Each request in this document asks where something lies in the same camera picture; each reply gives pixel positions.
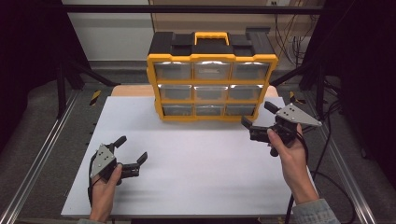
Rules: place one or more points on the person's left hand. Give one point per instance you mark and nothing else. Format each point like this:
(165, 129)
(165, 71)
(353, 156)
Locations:
(102, 196)

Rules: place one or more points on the wooden table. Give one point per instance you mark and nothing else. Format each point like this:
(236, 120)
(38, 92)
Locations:
(130, 90)

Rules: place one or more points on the black frame strut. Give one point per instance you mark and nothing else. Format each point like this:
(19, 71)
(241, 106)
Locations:
(320, 93)
(61, 93)

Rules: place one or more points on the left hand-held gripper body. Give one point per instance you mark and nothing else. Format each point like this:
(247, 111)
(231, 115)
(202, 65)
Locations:
(102, 158)

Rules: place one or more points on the black curtain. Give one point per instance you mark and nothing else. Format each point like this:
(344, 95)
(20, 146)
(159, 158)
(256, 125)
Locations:
(28, 46)
(367, 62)

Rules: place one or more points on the set of clear drawers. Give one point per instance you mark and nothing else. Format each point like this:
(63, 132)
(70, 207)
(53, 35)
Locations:
(172, 71)

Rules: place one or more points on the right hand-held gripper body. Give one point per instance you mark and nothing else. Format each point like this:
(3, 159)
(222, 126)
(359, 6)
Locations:
(295, 116)

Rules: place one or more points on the person's right hand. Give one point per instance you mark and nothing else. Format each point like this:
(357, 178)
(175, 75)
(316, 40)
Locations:
(292, 158)

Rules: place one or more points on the person's left denim sleeve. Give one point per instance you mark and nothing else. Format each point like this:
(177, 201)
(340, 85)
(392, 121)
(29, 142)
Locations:
(91, 221)

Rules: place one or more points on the yellow black hazard tape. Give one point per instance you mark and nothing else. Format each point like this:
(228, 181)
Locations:
(95, 97)
(294, 98)

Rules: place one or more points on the person's denim sleeve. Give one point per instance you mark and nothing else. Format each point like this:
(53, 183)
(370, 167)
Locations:
(314, 213)
(91, 221)

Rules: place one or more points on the aluminium rail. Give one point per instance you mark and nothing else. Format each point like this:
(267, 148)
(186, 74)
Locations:
(37, 161)
(351, 186)

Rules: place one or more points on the person's right denim sleeve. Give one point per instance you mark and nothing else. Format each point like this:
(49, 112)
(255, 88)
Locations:
(314, 213)

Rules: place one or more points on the yellow black drawer cabinet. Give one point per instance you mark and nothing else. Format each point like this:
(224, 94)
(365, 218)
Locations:
(211, 48)

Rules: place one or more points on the clear plastic drawer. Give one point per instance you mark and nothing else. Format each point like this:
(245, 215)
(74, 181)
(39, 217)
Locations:
(211, 71)

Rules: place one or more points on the black crossbar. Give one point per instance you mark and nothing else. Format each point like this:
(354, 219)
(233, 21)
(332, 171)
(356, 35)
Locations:
(186, 9)

